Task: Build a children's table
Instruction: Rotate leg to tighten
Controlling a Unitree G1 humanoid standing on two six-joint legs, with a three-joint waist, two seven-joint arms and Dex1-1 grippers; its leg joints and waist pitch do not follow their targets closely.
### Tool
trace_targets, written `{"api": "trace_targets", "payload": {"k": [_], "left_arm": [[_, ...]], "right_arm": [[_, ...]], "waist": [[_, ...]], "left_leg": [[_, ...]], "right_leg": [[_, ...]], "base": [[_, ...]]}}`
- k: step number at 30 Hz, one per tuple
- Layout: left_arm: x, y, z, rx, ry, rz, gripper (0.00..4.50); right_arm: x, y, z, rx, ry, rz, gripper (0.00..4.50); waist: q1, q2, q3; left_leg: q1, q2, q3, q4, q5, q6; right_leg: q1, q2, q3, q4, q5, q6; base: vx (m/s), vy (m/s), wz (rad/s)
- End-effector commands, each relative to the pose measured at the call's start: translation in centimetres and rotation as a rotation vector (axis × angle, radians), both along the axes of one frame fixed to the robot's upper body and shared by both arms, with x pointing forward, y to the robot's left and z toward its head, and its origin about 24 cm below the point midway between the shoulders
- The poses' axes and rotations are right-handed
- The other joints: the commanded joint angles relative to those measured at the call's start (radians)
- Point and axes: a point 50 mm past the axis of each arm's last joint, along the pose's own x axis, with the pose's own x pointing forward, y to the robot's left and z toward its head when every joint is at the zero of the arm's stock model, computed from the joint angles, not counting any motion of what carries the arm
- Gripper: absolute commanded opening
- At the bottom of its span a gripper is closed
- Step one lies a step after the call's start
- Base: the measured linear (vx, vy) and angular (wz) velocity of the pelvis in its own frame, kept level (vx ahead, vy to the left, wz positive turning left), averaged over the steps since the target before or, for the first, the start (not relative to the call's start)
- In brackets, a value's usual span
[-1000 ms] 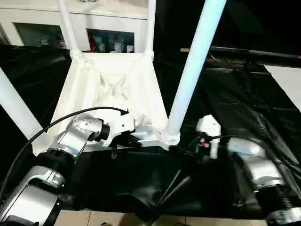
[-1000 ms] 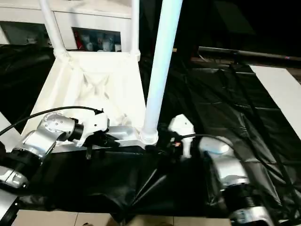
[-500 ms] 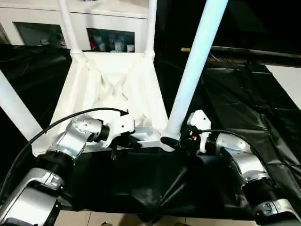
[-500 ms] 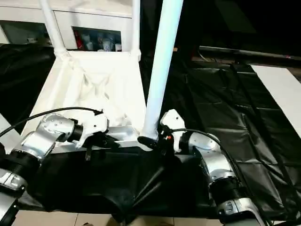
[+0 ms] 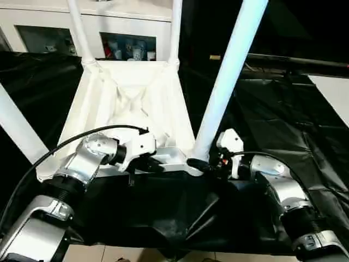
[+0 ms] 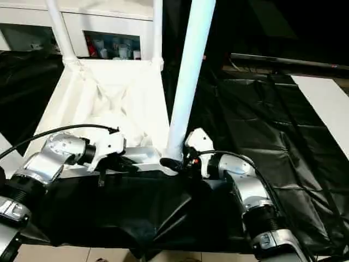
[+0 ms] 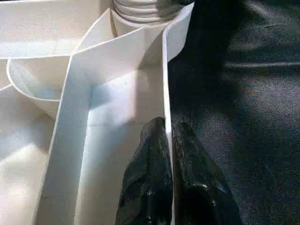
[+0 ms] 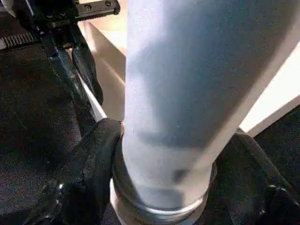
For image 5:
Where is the white plastic table top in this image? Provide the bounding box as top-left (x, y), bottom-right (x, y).
top-left (35, 59), bottom-right (204, 183)

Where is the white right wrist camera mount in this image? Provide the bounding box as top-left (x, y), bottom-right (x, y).
top-left (215, 128), bottom-right (245, 180)

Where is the black table mat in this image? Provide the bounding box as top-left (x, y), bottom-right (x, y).
top-left (0, 50), bottom-right (349, 256)

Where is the white patterned figure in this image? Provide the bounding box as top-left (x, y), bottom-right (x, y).
top-left (130, 45), bottom-right (143, 61)

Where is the black fabric covered furniture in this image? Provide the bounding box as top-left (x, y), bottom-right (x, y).
top-left (178, 0), bottom-right (349, 63)

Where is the long black pole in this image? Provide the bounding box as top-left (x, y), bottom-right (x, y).
top-left (246, 53), bottom-right (349, 69)

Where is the white glass-door cabinet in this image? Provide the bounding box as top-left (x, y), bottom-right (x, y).
top-left (0, 0), bottom-right (175, 62)

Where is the white flat board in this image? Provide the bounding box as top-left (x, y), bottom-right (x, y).
top-left (308, 74), bottom-right (349, 123)

